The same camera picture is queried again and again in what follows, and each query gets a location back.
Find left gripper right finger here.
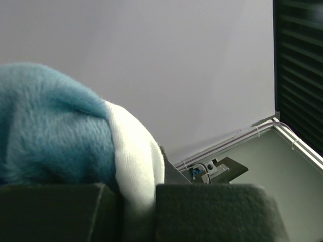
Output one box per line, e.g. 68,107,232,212
154,152,290,241

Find overhead camera mount bracket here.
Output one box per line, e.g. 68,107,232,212
188,157,249,184

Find white pillowcase blue trim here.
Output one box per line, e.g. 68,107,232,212
1,63,164,211

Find black slatted panel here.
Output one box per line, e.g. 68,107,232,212
273,1,322,154

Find aluminium frame rail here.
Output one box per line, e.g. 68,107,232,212
175,115,322,171

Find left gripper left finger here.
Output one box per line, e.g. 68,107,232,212
1,184,122,242

